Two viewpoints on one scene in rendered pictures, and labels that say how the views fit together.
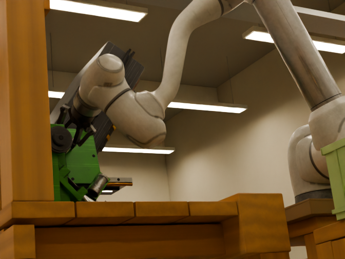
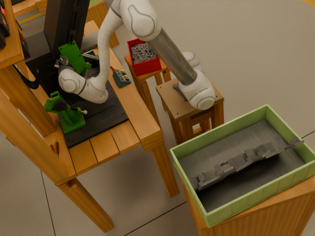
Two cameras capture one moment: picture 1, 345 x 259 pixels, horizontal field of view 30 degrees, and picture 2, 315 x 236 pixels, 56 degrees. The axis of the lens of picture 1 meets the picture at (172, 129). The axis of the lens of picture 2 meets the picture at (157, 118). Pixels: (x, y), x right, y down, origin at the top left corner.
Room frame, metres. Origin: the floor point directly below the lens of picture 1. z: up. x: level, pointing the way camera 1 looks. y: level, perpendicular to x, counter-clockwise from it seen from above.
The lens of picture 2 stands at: (0.59, -0.62, 2.30)
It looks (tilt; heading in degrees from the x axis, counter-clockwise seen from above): 49 degrees down; 19
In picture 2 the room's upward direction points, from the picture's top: 17 degrees counter-clockwise
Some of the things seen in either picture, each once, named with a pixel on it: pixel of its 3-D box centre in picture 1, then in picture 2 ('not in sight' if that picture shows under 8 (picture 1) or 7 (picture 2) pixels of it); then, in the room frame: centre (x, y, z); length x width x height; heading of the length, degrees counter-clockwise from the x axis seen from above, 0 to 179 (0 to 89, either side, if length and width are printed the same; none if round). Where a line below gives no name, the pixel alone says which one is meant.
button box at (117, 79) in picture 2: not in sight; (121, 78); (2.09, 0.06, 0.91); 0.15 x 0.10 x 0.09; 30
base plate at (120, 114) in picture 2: not in sight; (78, 83); (2.10, 0.42, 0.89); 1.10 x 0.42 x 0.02; 30
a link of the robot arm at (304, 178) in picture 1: (315, 160); (188, 70); (1.97, -0.43, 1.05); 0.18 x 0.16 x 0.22; 21
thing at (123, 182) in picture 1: (73, 186); (75, 48); (2.22, 0.37, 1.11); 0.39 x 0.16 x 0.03; 120
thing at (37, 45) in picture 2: not in sight; (46, 64); (2.13, 0.59, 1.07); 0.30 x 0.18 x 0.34; 30
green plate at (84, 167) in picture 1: (77, 159); (72, 55); (2.07, 0.33, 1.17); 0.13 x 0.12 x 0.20; 30
